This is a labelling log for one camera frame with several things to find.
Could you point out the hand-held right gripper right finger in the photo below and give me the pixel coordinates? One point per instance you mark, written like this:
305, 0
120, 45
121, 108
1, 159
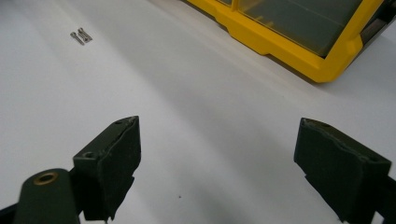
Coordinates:
339, 168

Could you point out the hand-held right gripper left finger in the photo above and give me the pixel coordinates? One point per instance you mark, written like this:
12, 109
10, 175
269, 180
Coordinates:
109, 168

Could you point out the yellow black drawer organizer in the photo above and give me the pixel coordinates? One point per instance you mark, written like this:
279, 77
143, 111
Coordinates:
289, 37

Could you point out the small silver screw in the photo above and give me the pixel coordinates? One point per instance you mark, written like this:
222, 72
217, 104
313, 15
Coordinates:
85, 35
77, 38

